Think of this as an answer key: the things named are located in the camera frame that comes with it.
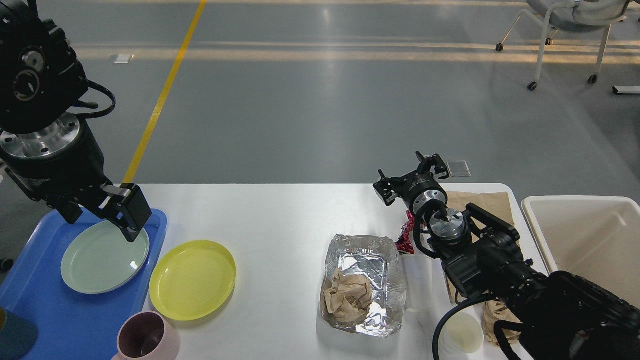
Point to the red snack wrapper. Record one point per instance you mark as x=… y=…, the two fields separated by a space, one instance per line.
x=404 y=243

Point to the white paper cup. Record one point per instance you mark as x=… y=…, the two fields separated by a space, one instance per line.
x=461 y=334

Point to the floor outlet plate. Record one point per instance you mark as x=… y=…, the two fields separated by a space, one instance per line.
x=459 y=169
x=122 y=59

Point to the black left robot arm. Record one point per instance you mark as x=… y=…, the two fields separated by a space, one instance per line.
x=41 y=77

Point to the grey office chair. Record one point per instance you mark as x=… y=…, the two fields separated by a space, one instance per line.
x=571 y=16

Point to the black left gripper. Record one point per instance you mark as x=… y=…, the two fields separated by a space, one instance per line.
x=63 y=166

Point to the blue plastic tray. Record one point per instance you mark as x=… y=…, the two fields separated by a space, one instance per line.
x=72 y=325

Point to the floor outlet plate right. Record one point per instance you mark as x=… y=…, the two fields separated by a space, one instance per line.
x=459 y=169

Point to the aluminium foil tray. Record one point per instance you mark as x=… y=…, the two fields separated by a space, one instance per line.
x=378 y=259

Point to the crumpled brown paper ball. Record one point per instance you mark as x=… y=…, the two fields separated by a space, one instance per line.
x=349 y=298

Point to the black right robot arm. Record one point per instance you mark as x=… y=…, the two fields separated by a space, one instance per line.
x=561 y=316

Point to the yellow plate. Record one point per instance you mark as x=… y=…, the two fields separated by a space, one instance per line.
x=193 y=280

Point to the dark teal mug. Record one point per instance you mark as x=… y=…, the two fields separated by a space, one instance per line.
x=17 y=336

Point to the white plastic bin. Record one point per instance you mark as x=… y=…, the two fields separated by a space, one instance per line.
x=595 y=237

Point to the white object far right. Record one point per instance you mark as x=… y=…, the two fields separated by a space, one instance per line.
x=622 y=90

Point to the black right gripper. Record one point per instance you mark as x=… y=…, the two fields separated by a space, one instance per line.
x=416 y=188

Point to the pink mug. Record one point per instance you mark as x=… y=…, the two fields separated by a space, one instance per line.
x=147 y=336

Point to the brown paper bag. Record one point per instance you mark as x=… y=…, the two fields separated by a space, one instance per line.
x=497 y=204

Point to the floor outlet plate left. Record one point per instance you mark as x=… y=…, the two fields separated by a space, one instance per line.
x=122 y=59

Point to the pale green plate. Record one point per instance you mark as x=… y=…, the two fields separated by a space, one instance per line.
x=101 y=260

